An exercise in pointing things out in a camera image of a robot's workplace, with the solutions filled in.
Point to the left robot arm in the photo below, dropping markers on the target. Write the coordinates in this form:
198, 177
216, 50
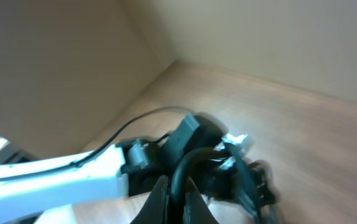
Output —
114, 170

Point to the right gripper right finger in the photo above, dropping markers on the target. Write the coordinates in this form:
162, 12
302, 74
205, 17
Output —
195, 209

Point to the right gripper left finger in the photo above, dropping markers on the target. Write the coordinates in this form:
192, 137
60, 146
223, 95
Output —
154, 209

